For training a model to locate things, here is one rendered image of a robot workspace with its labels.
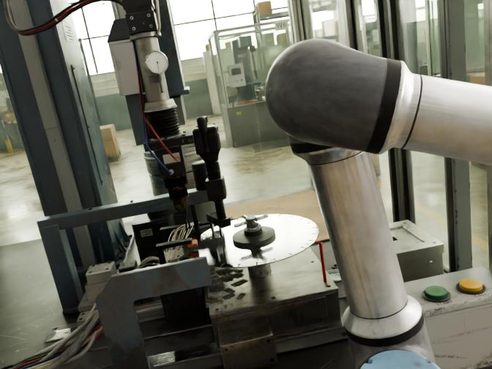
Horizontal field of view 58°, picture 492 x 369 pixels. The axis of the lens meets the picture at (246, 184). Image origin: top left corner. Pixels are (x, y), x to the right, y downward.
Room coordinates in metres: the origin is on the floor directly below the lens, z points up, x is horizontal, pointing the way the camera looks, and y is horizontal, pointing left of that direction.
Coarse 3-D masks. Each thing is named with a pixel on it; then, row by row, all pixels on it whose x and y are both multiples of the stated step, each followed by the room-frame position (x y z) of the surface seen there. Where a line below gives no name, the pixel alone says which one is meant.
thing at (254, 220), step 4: (244, 216) 1.09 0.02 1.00; (252, 216) 1.07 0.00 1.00; (260, 216) 1.07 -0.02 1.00; (264, 216) 1.07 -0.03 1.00; (268, 216) 1.07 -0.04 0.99; (248, 220) 1.04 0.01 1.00; (252, 220) 1.04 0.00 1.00; (256, 220) 1.05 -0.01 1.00; (236, 224) 1.04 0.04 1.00; (240, 224) 1.04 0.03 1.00; (244, 224) 1.04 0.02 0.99; (248, 224) 1.05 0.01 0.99; (252, 224) 1.04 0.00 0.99; (256, 224) 1.02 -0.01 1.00; (260, 224) 1.01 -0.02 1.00; (248, 228) 1.05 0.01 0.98; (252, 228) 1.04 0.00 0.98; (256, 228) 1.05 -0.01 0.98
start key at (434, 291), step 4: (428, 288) 0.75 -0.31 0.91; (432, 288) 0.75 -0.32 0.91; (436, 288) 0.75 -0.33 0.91; (440, 288) 0.75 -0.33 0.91; (444, 288) 0.75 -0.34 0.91; (428, 292) 0.74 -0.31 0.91; (432, 292) 0.74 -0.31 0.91; (436, 292) 0.74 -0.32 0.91; (440, 292) 0.74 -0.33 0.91; (444, 292) 0.73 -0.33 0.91; (428, 296) 0.74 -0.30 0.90; (432, 296) 0.73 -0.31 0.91; (436, 296) 0.73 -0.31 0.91; (440, 296) 0.72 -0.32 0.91; (444, 296) 0.73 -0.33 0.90
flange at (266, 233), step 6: (246, 228) 1.06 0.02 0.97; (258, 228) 1.05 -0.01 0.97; (264, 228) 1.08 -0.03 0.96; (270, 228) 1.07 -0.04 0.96; (234, 234) 1.07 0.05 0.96; (240, 234) 1.06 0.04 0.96; (246, 234) 1.04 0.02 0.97; (252, 234) 1.04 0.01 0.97; (258, 234) 1.04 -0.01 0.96; (264, 234) 1.04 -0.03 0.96; (270, 234) 1.03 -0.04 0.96; (234, 240) 1.04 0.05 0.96; (240, 240) 1.03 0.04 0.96; (246, 240) 1.02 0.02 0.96; (252, 240) 1.01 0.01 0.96; (258, 240) 1.01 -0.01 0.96; (264, 240) 1.01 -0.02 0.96; (270, 240) 1.02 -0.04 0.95; (246, 246) 1.01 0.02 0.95
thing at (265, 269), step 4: (256, 264) 1.03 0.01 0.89; (268, 264) 1.04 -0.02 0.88; (248, 268) 1.05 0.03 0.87; (252, 268) 1.03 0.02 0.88; (256, 268) 1.03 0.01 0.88; (260, 268) 1.03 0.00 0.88; (264, 268) 1.03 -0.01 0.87; (268, 268) 1.04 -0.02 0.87; (248, 272) 1.05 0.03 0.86; (252, 272) 1.04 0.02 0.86; (256, 272) 1.03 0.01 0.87; (260, 272) 1.03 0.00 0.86; (264, 272) 1.03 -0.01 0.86; (268, 272) 1.04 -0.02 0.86; (252, 276) 1.04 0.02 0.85; (256, 276) 1.03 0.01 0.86; (260, 276) 1.03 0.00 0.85; (264, 276) 1.03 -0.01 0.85
